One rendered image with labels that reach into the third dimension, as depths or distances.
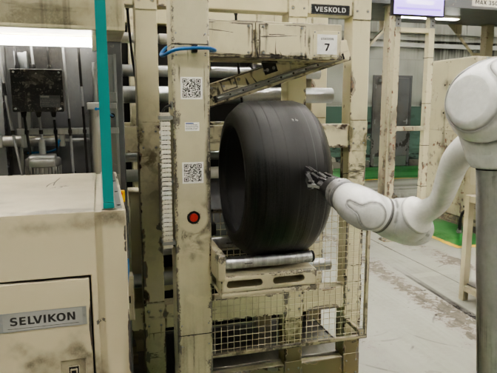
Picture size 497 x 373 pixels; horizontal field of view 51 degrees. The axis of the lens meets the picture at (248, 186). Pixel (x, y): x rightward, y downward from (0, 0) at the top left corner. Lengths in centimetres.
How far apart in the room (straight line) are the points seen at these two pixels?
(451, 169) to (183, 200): 97
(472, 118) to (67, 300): 75
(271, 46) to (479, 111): 142
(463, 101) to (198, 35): 114
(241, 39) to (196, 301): 102
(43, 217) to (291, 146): 96
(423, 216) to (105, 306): 81
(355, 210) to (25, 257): 77
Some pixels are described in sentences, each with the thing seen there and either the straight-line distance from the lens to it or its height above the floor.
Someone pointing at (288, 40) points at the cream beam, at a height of 171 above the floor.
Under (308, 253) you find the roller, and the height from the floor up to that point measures 92.
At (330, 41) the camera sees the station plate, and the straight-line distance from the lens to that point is 225.
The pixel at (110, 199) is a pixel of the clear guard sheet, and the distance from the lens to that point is 97.
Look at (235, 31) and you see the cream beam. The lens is 212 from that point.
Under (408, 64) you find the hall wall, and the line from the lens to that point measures 1284.
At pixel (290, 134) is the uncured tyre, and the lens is 174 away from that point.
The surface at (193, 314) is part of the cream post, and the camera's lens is 195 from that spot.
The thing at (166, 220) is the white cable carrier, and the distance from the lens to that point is 184.
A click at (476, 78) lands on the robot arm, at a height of 150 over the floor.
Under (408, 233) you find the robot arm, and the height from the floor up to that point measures 112.
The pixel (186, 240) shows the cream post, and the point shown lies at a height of 98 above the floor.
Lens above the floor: 146
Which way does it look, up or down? 9 degrees down
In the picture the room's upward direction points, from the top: straight up
